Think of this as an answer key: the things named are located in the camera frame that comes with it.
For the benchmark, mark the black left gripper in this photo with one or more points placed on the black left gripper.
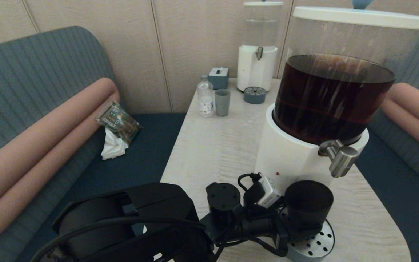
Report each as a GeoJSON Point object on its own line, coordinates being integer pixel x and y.
{"type": "Point", "coordinates": [264, 223]}

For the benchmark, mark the black cup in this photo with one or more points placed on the black cup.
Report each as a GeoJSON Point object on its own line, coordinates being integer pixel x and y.
{"type": "Point", "coordinates": [309, 207]}

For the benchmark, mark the metal dispenser tap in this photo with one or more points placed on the metal dispenser tap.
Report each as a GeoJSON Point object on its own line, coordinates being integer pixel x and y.
{"type": "Point", "coordinates": [259, 53]}
{"type": "Point", "coordinates": [342, 160]}

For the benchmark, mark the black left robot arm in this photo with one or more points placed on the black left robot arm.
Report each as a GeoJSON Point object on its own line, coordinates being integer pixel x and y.
{"type": "Point", "coordinates": [151, 211]}

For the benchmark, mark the grey-green cup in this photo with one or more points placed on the grey-green cup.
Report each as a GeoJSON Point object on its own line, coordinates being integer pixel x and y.
{"type": "Point", "coordinates": [222, 103]}

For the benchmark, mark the grey-blue perforated drip tray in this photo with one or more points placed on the grey-blue perforated drip tray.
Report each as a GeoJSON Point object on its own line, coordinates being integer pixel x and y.
{"type": "Point", "coordinates": [320, 247]}
{"type": "Point", "coordinates": [255, 96]}

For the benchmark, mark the white dispenser with dark tea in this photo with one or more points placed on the white dispenser with dark tea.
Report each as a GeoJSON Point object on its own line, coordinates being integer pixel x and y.
{"type": "Point", "coordinates": [289, 153]}

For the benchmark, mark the teal upholstered bench sofa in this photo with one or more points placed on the teal upholstered bench sofa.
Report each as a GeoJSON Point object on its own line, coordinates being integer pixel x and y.
{"type": "Point", "coordinates": [395, 189]}
{"type": "Point", "coordinates": [31, 65]}

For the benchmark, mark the clear plastic water bottle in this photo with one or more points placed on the clear plastic water bottle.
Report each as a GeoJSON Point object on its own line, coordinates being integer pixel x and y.
{"type": "Point", "coordinates": [206, 100]}

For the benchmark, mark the white dispenser with clear water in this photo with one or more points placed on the white dispenser with clear water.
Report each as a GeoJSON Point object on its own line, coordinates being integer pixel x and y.
{"type": "Point", "coordinates": [255, 71]}

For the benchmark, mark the grey-blue tissue box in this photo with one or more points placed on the grey-blue tissue box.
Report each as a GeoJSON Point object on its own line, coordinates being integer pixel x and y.
{"type": "Point", "coordinates": [218, 78]}

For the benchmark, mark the crumpled white tissue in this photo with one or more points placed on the crumpled white tissue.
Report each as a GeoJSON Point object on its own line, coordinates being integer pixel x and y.
{"type": "Point", "coordinates": [113, 147]}

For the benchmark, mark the green snack packet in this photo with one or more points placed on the green snack packet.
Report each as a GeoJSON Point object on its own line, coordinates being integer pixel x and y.
{"type": "Point", "coordinates": [118, 122]}

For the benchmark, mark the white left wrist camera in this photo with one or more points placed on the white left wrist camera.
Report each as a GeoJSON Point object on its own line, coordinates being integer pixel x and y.
{"type": "Point", "coordinates": [269, 193]}

